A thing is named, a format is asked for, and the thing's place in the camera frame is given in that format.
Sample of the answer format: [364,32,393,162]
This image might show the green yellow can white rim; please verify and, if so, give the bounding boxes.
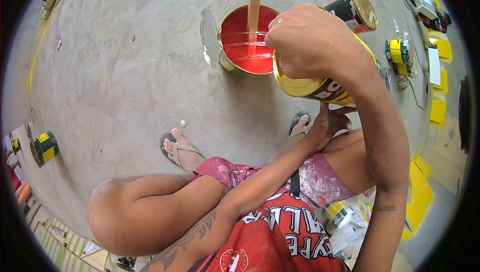
[323,200,356,229]

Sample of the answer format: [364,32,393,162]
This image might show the green yellow paint can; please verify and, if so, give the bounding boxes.
[385,39,415,65]
[30,131,59,168]
[392,62,419,79]

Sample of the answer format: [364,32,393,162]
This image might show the pile of crumpled white paper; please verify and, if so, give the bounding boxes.
[326,193,376,261]

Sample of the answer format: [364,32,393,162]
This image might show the white paper sheet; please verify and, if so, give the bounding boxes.
[427,48,441,86]

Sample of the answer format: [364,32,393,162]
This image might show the person's right fingers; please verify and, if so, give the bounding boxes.
[264,23,287,53]

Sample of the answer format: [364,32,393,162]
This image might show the person's right hand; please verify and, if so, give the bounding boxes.
[264,3,361,81]

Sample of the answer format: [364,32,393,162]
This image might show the gold tin can black label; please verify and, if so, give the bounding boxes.
[272,32,379,108]

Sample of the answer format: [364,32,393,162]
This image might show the black red can gold lid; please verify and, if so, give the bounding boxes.
[323,0,379,34]

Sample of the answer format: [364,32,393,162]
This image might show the open can of red paint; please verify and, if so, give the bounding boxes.
[218,4,280,76]

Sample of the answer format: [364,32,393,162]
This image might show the person's left fingers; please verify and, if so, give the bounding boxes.
[328,105,358,132]

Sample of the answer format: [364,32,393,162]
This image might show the person's left hand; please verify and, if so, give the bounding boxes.
[309,103,358,151]

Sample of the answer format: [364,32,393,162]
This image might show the silver can lid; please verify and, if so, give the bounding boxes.
[199,8,222,69]

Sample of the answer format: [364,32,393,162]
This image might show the person's legs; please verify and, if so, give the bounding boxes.
[87,110,377,258]

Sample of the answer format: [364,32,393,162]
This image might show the row of yellow painted boards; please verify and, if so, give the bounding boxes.
[401,0,456,242]

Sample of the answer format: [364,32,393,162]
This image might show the green striped mat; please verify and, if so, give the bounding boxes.
[34,218,113,272]

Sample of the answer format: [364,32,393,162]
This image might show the person's body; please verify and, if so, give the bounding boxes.
[139,186,409,272]

